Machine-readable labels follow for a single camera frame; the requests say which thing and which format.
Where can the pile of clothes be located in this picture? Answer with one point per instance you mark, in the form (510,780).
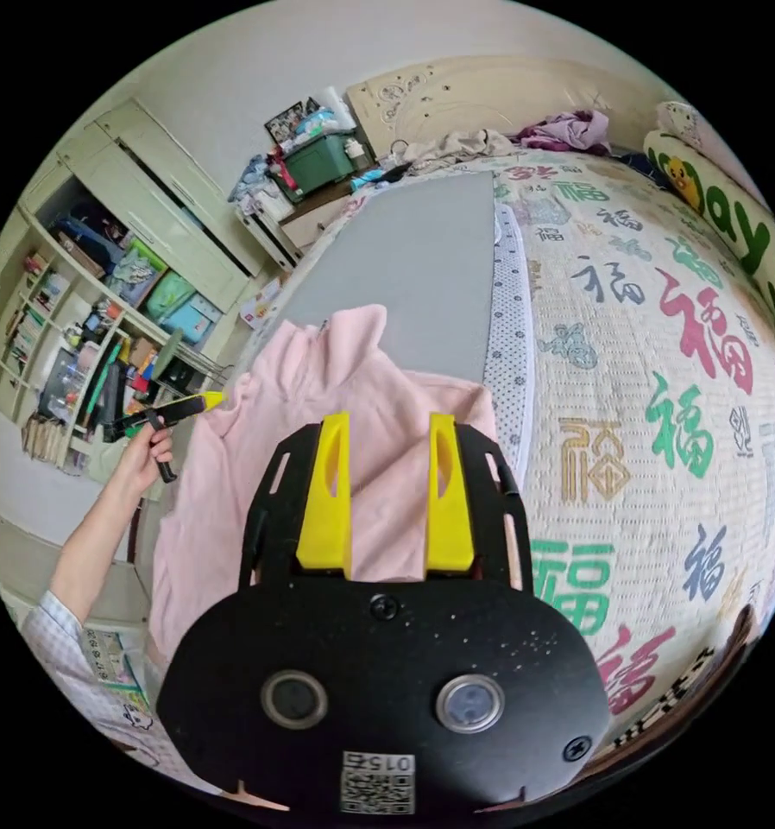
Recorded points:
(569,133)

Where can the cream shelf with books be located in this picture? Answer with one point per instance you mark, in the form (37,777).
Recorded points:
(44,350)

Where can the pink long sleeve sweater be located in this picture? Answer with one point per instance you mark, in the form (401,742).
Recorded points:
(387,401)

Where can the grey flat folding board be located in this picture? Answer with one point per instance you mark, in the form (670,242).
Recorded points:
(413,259)

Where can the bed with printed mat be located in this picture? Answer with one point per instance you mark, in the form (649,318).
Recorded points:
(627,414)

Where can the person's body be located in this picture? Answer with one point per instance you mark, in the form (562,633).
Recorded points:
(70,673)

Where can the person's left forearm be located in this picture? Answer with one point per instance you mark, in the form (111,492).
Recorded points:
(88,550)

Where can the white pillow with pink print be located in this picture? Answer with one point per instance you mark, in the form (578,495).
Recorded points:
(685,122)

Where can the person's left hand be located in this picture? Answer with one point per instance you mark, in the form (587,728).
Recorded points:
(143,461)

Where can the green storage box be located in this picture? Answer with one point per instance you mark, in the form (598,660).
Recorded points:
(316,162)

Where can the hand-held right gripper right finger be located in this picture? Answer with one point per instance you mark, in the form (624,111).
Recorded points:
(449,511)

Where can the white bedside cabinet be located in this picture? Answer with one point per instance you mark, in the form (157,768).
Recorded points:
(284,227)

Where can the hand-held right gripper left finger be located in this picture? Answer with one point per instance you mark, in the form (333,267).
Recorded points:
(326,505)

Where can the photo frame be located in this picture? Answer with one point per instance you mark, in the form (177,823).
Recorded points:
(290,120)

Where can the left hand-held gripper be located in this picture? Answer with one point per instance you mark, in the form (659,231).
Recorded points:
(143,418)

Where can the long pillow with duck print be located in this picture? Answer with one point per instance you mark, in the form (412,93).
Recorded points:
(750,239)

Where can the cream cupboard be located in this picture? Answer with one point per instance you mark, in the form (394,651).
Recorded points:
(167,214)

